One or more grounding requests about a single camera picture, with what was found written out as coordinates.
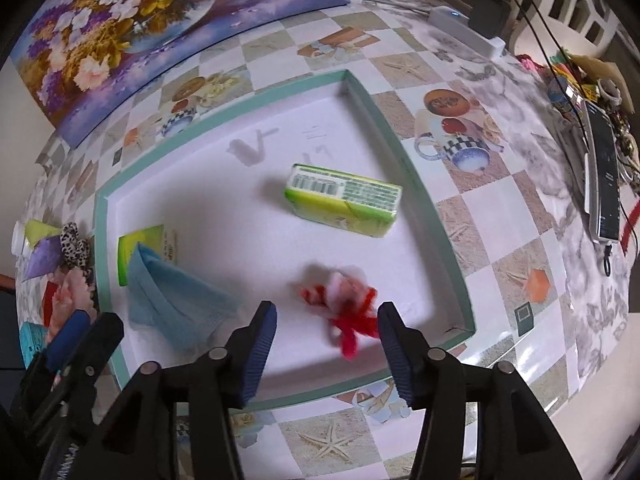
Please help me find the pile of colourful small items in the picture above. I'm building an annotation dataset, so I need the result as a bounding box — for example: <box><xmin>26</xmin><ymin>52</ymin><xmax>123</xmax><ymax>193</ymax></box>
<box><xmin>547</xmin><ymin>50</ymin><xmax>601</xmax><ymax>111</ymax></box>

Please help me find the teal plastic box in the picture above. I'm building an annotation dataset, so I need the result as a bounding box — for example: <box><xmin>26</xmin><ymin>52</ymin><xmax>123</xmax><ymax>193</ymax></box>
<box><xmin>19</xmin><ymin>321</ymin><xmax>58</xmax><ymax>376</ymax></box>

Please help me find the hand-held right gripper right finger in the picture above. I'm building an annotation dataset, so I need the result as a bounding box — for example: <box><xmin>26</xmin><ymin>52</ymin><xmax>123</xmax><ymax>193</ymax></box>
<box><xmin>376</xmin><ymin>301</ymin><xmax>583</xmax><ymax>480</ymax></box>

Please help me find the white tape roll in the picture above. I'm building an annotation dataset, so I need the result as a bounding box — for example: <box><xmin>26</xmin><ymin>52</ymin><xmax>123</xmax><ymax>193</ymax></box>
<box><xmin>597</xmin><ymin>77</ymin><xmax>623</xmax><ymax>106</ymax></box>

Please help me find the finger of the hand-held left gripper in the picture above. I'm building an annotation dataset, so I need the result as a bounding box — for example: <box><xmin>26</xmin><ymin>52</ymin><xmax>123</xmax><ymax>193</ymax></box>
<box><xmin>20</xmin><ymin>310</ymin><xmax>92</xmax><ymax>391</ymax></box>
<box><xmin>55</xmin><ymin>312</ymin><xmax>124</xmax><ymax>411</ymax></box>

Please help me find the purple tissue packet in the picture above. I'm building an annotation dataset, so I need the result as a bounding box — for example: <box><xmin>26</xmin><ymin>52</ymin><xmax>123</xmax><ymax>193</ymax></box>
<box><xmin>22</xmin><ymin>237</ymin><xmax>66</xmax><ymax>281</ymax></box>

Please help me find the green tissue box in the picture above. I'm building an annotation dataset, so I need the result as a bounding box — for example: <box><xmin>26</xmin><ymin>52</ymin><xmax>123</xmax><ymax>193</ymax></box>
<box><xmin>284</xmin><ymin>162</ymin><xmax>404</xmax><ymax>237</ymax></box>

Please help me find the pink striped fuzzy sock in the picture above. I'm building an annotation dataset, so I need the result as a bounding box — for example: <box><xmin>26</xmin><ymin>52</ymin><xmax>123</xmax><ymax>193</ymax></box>
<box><xmin>50</xmin><ymin>270</ymin><xmax>98</xmax><ymax>328</ymax></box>

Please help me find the black flat device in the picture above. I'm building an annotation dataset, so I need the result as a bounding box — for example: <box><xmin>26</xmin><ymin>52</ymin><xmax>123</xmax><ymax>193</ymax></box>
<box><xmin>582</xmin><ymin>100</ymin><xmax>623</xmax><ymax>246</ymax></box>

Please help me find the blue face mask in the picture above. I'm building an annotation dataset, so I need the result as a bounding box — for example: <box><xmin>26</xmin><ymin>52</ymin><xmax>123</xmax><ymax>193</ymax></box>
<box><xmin>126</xmin><ymin>242</ymin><xmax>242</xmax><ymax>352</ymax></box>

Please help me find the black power adapter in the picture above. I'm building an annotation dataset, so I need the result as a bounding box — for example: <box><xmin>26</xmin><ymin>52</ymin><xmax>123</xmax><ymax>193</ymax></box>
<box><xmin>470</xmin><ymin>0</ymin><xmax>511</xmax><ymax>40</ymax></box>

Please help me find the white power strip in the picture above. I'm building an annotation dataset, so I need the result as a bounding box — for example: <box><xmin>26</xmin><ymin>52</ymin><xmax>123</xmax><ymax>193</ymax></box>
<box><xmin>427</xmin><ymin>5</ymin><xmax>507</xmax><ymax>58</ymax></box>

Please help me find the white tray with teal rim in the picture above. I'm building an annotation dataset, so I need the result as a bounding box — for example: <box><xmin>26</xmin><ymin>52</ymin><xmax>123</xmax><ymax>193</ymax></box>
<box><xmin>92</xmin><ymin>70</ymin><xmax>476</xmax><ymax>408</ymax></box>

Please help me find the dark cabinet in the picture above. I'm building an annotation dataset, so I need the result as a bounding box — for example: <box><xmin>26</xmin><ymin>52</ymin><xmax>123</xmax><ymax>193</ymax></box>
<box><xmin>0</xmin><ymin>272</ymin><xmax>26</xmax><ymax>376</ymax></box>

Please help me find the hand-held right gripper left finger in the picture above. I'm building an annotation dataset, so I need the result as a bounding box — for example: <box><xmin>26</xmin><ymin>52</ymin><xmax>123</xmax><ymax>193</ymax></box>
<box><xmin>87</xmin><ymin>300</ymin><xmax>278</xmax><ymax>480</ymax></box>

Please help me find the green tissue pack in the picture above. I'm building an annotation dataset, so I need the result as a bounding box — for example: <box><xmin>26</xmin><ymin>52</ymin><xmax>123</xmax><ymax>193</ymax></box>
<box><xmin>117</xmin><ymin>224</ymin><xmax>178</xmax><ymax>287</ymax></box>

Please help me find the flower painting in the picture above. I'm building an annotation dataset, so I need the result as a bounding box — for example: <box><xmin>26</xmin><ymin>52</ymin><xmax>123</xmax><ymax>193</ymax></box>
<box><xmin>10</xmin><ymin>0</ymin><xmax>351</xmax><ymax>148</ymax></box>

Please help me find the leopard print scrunchie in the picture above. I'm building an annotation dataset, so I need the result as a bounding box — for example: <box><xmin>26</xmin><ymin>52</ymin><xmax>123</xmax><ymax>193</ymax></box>
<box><xmin>59</xmin><ymin>221</ymin><xmax>95</xmax><ymax>286</ymax></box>

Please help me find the lime green cloth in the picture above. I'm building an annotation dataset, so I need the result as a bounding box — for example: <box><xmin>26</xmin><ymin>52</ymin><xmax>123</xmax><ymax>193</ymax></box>
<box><xmin>24</xmin><ymin>219</ymin><xmax>63</xmax><ymax>251</ymax></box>

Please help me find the black cable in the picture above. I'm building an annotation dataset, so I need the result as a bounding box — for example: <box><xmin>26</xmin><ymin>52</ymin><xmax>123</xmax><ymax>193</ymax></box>
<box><xmin>492</xmin><ymin>0</ymin><xmax>616</xmax><ymax>278</ymax></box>

